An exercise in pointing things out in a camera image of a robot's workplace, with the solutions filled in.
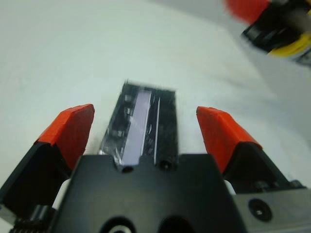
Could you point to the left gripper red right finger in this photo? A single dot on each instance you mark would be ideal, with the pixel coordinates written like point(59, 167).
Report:
point(226, 136)

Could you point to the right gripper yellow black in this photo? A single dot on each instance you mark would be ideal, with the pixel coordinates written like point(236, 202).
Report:
point(279, 34)

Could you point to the black foil-topped block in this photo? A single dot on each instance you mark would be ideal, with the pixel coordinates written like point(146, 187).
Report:
point(141, 126)

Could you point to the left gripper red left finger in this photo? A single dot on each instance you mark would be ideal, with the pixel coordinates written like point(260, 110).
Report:
point(65, 136)

